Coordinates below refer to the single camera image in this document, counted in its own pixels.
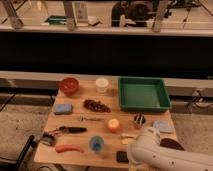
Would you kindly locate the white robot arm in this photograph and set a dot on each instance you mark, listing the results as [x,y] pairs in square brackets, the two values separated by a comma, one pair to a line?
[147,149]

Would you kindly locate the red bowl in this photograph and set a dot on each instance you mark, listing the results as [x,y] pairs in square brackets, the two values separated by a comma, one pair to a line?
[69,86]

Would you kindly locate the white cup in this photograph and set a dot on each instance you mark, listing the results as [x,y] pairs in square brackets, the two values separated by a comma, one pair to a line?
[101,85]

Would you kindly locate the dark grape bunch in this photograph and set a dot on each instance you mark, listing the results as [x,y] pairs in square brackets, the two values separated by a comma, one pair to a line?
[96,106]

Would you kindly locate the green plastic tray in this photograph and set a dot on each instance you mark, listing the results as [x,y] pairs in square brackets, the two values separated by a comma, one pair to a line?
[143,94]

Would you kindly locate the orange fruit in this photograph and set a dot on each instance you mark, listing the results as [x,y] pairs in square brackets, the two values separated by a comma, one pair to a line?
[113,125]

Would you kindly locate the blue sponge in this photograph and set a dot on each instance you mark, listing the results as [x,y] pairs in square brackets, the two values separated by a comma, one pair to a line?
[60,109]

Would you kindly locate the yellow banana peel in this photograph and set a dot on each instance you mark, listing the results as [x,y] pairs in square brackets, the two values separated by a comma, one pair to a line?
[127,138]

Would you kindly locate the person in background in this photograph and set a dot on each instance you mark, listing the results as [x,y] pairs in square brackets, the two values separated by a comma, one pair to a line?
[136,11]

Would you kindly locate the red sausage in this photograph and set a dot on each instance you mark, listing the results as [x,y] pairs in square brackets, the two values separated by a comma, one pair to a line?
[64,148]

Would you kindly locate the small black peeler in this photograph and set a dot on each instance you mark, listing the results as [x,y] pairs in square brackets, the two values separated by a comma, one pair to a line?
[47,139]

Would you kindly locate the black chair frame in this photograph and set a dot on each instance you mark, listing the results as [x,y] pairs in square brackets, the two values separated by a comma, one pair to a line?
[14,164]

